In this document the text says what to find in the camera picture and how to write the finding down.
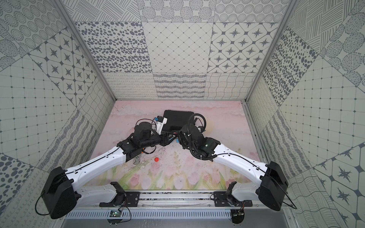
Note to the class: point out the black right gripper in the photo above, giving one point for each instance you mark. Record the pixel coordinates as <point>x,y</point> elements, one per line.
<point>179,135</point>

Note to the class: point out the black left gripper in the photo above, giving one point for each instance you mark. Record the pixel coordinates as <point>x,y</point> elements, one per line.
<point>164,138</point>

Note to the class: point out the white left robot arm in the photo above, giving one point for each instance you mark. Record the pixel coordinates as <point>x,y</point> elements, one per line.
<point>64,189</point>

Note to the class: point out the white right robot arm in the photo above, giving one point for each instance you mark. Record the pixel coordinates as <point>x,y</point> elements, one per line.
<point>268,182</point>

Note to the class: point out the black plastic tool case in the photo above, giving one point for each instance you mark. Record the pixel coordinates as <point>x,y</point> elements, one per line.
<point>175,120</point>

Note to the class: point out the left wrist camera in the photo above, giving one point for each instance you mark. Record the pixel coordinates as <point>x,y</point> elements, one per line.
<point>160,122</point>

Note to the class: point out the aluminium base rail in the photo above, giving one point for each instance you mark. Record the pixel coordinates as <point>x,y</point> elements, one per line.
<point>170,205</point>

